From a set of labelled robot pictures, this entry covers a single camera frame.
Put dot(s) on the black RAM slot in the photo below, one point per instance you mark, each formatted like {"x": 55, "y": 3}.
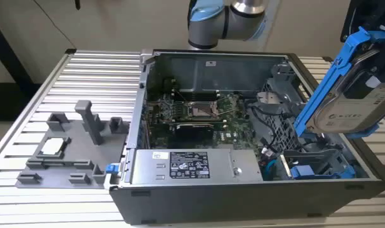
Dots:
{"x": 195, "y": 92}
{"x": 195, "y": 97}

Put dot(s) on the small black white sticker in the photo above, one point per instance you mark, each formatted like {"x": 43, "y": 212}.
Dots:
{"x": 211, "y": 63}

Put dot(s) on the blue plastic bay carrier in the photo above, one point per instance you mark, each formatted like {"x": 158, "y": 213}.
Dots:
{"x": 301, "y": 172}

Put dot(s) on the black graphics card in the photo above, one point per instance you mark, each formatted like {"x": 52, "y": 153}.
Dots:
{"x": 191, "y": 133}

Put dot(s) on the CPU socket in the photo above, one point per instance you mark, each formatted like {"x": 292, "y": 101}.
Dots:
{"x": 201, "y": 111}

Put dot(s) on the hard disk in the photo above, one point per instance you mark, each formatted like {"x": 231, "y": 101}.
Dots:
{"x": 344, "y": 114}

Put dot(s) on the grey parts rack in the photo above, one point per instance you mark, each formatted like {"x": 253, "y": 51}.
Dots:
{"x": 68, "y": 171}

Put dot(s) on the black metal stand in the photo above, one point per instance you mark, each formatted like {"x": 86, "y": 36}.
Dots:
{"x": 15, "y": 102}

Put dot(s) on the black table corner cap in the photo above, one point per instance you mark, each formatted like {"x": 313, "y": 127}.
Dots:
{"x": 71, "y": 50}
{"x": 328, "y": 59}

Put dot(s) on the black open PC case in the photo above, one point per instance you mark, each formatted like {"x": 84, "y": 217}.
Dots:
{"x": 211, "y": 204}

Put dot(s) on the silver power supply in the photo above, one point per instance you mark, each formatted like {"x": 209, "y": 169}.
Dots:
{"x": 147, "y": 166}

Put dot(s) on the green motherboard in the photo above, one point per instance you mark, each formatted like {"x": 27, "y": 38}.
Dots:
{"x": 234, "y": 114}

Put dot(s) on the blue case latch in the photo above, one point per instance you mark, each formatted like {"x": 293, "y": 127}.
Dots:
{"x": 112, "y": 169}

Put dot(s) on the CPU with silver top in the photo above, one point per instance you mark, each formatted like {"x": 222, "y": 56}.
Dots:
{"x": 52, "y": 146}

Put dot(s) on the metal disk bay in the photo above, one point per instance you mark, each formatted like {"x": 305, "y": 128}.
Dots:
{"x": 325, "y": 154}

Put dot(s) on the black hanging object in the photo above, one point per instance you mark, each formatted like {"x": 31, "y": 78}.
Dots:
{"x": 76, "y": 4}

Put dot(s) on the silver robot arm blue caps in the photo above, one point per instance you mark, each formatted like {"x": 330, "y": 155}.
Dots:
{"x": 211, "y": 26}

